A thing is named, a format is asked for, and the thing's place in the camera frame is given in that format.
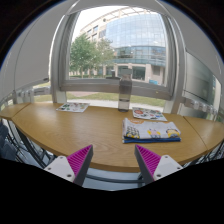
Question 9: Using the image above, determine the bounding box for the green tree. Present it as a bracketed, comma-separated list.
[69, 33, 116, 79]

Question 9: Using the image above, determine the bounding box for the grey window frame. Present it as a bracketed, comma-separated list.
[49, 6, 188, 104]

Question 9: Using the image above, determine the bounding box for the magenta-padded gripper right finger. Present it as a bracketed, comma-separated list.
[133, 143, 184, 186]

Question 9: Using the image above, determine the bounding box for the clear bottle with black cap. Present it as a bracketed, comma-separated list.
[117, 68, 133, 113]

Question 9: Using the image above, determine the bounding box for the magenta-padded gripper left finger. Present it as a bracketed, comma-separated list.
[43, 144, 95, 187]

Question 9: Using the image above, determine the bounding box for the white wall socket row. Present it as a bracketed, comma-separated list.
[181, 96, 219, 116]
[13, 85, 51, 104]

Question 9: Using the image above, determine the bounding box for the large sticker sheet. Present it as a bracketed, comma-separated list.
[131, 106, 168, 122]

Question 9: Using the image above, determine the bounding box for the glass office building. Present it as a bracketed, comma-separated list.
[79, 6, 168, 86]

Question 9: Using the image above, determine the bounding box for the group of dark chairs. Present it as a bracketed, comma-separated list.
[0, 121, 54, 164]

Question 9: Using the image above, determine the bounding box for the small sticker sheet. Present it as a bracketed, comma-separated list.
[55, 101, 91, 114]

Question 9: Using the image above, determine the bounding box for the cartoon print towel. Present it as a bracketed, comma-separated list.
[121, 117, 182, 145]

